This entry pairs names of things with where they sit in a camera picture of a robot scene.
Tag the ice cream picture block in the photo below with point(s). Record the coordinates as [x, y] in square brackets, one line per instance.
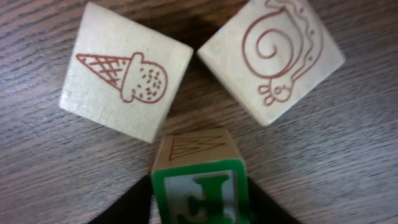
[122, 74]

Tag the blue sided wooden block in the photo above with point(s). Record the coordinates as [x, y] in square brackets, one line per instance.
[270, 55]

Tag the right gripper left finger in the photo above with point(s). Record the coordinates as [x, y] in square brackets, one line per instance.
[133, 207]

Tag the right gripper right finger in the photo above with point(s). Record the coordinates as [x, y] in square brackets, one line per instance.
[264, 210]

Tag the green letter F block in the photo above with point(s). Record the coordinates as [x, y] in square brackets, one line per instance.
[200, 177]

